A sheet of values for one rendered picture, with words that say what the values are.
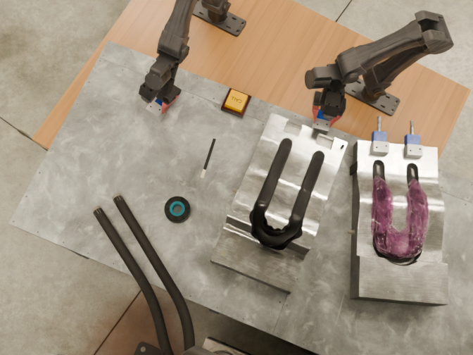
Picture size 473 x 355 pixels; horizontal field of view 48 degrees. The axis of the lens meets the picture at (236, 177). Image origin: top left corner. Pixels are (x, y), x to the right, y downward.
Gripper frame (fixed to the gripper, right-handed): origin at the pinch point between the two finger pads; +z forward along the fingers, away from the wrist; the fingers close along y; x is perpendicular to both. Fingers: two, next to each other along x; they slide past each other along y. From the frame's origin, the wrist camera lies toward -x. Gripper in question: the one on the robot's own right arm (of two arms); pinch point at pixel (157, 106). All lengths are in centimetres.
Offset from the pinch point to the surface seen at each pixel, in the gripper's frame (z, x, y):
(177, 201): 11.2, -18.5, 23.6
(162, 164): 10.6, -10.1, 11.8
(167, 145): 7.6, -4.6, 9.4
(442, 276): -7, -1, 101
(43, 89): 74, 41, -81
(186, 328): 16, -49, 49
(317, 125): -13, 21, 46
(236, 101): -7.3, 15.0, 19.7
